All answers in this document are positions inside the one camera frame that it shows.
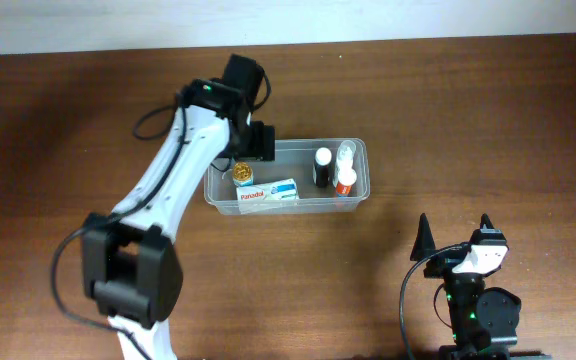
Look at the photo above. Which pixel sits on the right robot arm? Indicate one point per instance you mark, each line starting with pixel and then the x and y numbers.
pixel 483 320

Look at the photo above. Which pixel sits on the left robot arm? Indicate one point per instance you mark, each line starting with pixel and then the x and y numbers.
pixel 130 267

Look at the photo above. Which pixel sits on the clear plastic container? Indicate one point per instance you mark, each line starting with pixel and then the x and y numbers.
pixel 294 159

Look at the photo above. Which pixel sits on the orange tube white cap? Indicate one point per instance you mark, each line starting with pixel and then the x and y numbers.
pixel 346 178

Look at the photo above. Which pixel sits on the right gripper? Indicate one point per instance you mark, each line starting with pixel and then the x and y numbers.
pixel 442 263

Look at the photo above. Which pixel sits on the gold lid balm jar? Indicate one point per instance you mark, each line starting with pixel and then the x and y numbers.
pixel 242 174

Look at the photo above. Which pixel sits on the white lotion bottle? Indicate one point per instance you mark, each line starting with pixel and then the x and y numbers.
pixel 345 155

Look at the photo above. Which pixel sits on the black bottle white cap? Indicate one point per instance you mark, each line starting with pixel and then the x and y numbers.
pixel 321 167

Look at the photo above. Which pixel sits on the white Panadol box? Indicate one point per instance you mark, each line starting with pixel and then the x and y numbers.
pixel 261 198

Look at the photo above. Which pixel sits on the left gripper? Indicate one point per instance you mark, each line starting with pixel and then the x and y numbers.
pixel 263 148

